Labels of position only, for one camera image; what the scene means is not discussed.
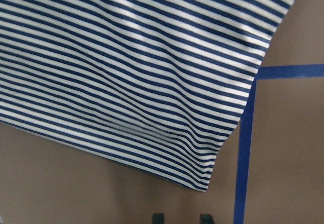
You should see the navy white striped polo shirt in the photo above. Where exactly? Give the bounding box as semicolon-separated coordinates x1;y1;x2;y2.
1;0;295;192

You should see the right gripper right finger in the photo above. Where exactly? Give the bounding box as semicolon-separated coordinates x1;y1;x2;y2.
199;213;215;224

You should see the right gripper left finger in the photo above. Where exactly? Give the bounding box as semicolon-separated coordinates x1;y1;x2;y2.
152;213;165;224

